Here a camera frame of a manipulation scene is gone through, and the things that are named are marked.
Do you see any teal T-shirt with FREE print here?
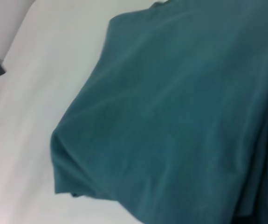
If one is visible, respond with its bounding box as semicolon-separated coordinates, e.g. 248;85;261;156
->
49;0;268;224

